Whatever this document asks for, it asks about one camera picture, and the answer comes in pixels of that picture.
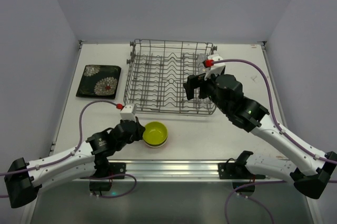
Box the orange bowl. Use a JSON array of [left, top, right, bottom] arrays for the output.
[[144, 140, 167, 148]]

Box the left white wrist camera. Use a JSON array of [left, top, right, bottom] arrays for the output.
[[120, 104, 137, 122]]

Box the grey wire dish rack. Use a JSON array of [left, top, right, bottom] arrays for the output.
[[123, 39, 217, 116]]

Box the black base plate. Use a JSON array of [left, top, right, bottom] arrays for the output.
[[217, 158, 239, 180], [107, 162, 126, 180]]

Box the clear glass cup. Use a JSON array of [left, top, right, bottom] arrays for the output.
[[198, 63, 208, 74], [196, 54, 208, 64], [195, 97, 212, 106]]

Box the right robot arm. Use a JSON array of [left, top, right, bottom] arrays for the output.
[[183, 74, 336, 199]]

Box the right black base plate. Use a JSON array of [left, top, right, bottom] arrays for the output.
[[217, 158, 239, 180]]

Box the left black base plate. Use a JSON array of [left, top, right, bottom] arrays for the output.
[[107, 162, 126, 180]]

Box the black floral square plate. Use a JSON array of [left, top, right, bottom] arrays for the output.
[[76, 64, 122, 100]]

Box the aluminium mounting rail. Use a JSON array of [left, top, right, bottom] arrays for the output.
[[71, 158, 311, 182]]

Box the yellow-green bowl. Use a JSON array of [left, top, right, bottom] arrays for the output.
[[143, 121, 168, 144]]

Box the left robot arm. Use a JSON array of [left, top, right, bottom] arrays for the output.
[[3, 120, 145, 208]]

